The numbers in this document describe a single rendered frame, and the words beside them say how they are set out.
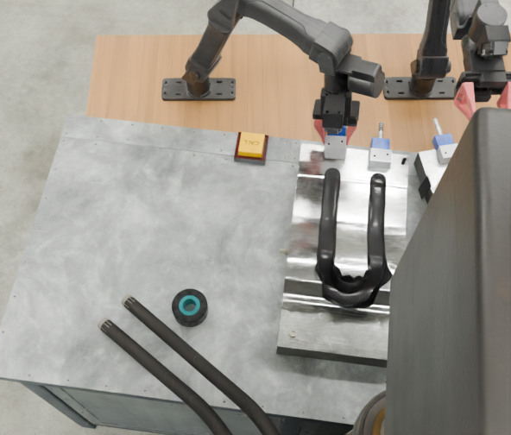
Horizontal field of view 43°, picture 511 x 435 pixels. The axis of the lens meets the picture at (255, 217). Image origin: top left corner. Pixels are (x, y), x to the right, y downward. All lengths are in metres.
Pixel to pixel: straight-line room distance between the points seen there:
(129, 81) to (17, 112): 1.13
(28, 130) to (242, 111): 1.29
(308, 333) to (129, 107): 0.79
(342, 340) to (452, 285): 1.15
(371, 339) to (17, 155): 1.79
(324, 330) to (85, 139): 0.80
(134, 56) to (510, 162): 1.69
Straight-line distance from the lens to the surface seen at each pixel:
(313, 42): 1.38
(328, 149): 1.54
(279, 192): 1.64
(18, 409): 2.40
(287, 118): 1.76
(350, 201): 1.54
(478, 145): 0.29
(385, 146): 1.61
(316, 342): 1.43
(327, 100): 1.43
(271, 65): 1.87
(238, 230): 1.59
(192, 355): 1.40
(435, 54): 1.73
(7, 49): 3.16
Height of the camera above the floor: 2.23
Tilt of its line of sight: 63 degrees down
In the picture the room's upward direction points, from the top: straight up
